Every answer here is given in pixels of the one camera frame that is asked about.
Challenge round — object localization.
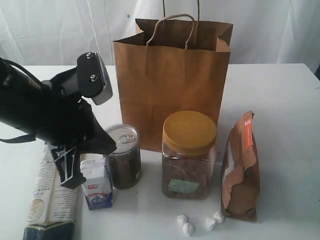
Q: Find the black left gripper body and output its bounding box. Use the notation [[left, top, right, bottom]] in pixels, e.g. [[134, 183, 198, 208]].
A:
[[41, 72, 116, 155]]

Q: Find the dark jar with metal lid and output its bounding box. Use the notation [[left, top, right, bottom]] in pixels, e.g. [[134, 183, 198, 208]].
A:
[[105, 123, 142, 190]]

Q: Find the brown paper bag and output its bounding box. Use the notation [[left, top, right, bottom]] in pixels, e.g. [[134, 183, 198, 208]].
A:
[[113, 13, 233, 152]]

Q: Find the brown orange standup pouch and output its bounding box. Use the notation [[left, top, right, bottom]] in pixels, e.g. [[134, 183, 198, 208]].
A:
[[221, 110, 260, 222]]

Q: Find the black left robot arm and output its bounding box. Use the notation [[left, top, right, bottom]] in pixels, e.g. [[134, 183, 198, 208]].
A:
[[0, 52, 116, 189]]

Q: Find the small white milk carton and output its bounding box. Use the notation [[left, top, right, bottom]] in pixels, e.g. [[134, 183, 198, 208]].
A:
[[80, 157, 113, 211]]

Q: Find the long noodle package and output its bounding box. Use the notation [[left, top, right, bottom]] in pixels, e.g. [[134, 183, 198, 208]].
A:
[[23, 143, 77, 240]]

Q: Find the clear jar with yellow lid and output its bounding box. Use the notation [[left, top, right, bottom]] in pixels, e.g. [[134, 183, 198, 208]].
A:
[[162, 110, 217, 199]]

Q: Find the white wrapped candy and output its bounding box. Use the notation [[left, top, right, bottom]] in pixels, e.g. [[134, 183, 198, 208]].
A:
[[213, 210, 225, 224], [177, 214, 190, 227], [182, 222, 194, 237], [205, 217, 217, 231]]

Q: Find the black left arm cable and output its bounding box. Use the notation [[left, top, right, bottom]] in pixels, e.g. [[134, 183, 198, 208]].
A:
[[0, 57, 42, 145]]

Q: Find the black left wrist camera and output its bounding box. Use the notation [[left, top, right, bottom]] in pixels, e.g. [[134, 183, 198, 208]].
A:
[[76, 52, 113, 106]]

